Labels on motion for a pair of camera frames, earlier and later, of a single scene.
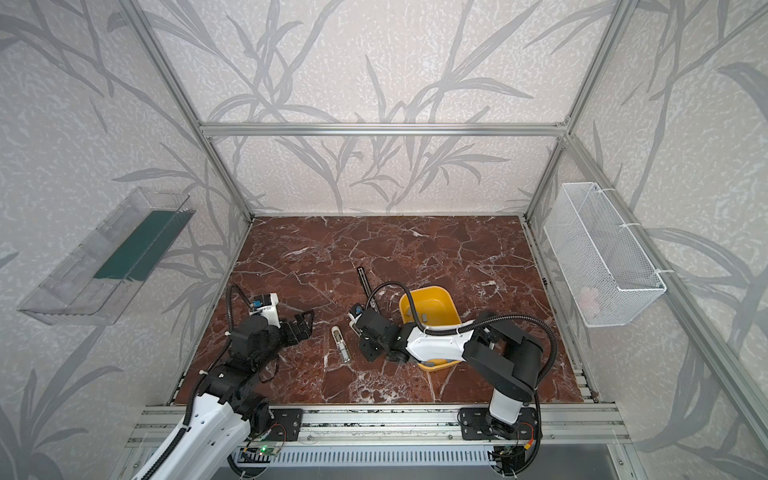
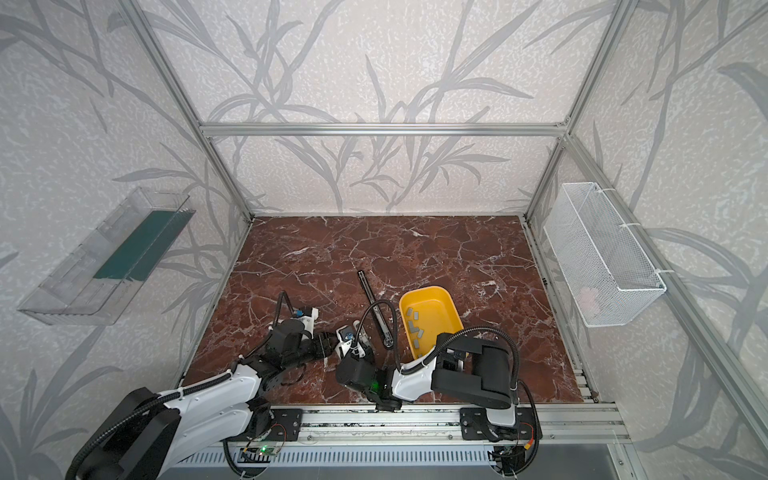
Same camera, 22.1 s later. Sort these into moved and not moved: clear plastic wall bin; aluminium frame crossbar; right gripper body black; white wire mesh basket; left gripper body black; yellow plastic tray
Moved: left gripper body black; right gripper body black
Not moved: white wire mesh basket; clear plastic wall bin; yellow plastic tray; aluminium frame crossbar
